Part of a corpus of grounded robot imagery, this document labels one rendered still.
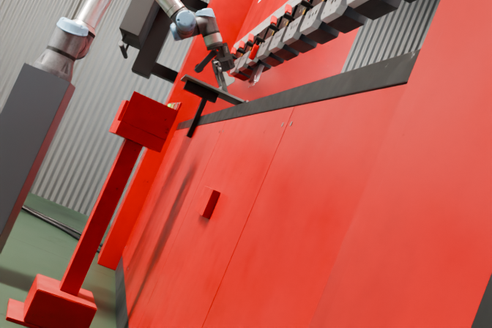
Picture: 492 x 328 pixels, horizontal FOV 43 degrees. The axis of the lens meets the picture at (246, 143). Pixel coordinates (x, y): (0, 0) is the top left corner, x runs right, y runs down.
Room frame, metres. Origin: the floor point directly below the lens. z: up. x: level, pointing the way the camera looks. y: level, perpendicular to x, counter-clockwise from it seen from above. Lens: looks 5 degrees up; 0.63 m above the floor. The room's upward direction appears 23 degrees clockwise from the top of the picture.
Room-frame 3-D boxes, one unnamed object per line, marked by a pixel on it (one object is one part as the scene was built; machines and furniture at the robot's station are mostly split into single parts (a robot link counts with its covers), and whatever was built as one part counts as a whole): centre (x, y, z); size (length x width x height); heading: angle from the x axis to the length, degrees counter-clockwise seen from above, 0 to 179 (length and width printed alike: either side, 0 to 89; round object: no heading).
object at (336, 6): (1.67, -0.11, 1.26); 0.15 x 0.09 x 0.17; 11
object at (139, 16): (3.71, 0.88, 1.42); 0.45 x 0.12 x 0.36; 6
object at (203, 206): (1.59, 0.03, 0.58); 0.15 x 0.02 x 0.07; 11
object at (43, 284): (2.11, 0.38, 0.06); 0.25 x 0.20 x 0.12; 108
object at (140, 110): (2.12, 0.35, 0.75); 0.20 x 0.16 x 0.18; 18
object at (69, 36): (2.40, 0.79, 0.94); 0.13 x 0.12 x 0.14; 6
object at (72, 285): (2.12, 0.35, 0.39); 0.06 x 0.06 x 0.54; 18
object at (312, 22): (1.87, -0.07, 1.26); 0.15 x 0.09 x 0.17; 11
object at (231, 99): (2.60, 0.22, 1.00); 0.26 x 0.18 x 0.01; 101
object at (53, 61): (2.39, 0.79, 0.82); 0.15 x 0.15 x 0.10
